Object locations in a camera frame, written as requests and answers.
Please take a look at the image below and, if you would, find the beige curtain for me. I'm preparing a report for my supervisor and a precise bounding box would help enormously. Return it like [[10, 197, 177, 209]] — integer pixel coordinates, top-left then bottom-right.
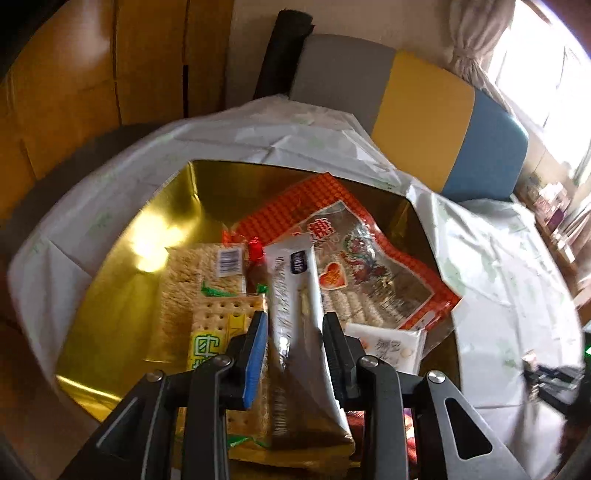
[[449, 0, 516, 113]]

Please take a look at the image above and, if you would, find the window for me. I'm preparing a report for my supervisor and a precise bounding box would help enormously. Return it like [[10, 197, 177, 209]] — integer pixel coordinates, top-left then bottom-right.
[[486, 1, 590, 186]]

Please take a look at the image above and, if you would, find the large orange snack bag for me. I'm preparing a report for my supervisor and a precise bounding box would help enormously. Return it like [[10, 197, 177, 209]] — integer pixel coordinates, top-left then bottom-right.
[[229, 173, 460, 331]]

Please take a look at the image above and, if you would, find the clear rice cracker packet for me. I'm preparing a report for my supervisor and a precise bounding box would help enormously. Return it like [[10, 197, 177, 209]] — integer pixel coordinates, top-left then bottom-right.
[[150, 243, 247, 363]]

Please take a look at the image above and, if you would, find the grey yellow blue chair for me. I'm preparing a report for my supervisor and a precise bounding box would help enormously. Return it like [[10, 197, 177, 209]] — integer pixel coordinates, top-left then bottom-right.
[[290, 34, 528, 202]]

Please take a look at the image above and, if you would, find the red gold candy bar packet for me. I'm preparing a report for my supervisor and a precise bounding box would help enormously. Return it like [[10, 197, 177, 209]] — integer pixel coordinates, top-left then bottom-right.
[[346, 403, 418, 479]]

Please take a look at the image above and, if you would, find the long white gold sachet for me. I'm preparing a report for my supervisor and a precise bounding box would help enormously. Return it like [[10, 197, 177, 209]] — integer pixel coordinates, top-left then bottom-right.
[[264, 234, 353, 458]]

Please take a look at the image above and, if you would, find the pale cloud-print tablecloth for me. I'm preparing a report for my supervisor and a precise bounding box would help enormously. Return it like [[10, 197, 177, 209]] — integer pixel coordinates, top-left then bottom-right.
[[8, 97, 584, 479]]

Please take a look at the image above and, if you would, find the green yellow soda cracker pack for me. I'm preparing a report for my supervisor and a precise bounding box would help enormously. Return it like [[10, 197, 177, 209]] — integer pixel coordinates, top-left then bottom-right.
[[184, 281, 274, 451]]

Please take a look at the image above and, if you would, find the wooden side table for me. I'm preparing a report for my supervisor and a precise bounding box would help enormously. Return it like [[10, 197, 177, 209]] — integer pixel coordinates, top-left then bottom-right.
[[515, 174, 590, 304]]

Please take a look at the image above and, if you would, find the small red candy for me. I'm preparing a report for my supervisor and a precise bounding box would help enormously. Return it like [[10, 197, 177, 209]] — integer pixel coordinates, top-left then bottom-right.
[[246, 237, 267, 294]]

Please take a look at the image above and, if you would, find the white Ba Zhen cake packet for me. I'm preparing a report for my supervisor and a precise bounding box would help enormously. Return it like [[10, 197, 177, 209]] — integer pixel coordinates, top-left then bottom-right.
[[345, 323, 427, 375]]

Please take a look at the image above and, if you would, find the red gift box gold interior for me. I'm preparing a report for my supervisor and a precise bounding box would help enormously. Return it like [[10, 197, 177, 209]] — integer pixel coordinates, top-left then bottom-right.
[[54, 158, 461, 467]]

